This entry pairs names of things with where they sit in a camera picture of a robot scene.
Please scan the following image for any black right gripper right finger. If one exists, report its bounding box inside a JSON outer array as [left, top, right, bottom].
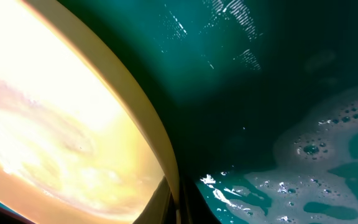
[[180, 177, 221, 224]]

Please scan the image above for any teal plastic tray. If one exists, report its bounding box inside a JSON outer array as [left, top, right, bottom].
[[0, 1, 358, 223]]

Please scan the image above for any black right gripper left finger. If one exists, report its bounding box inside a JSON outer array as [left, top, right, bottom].
[[133, 176, 171, 224]]

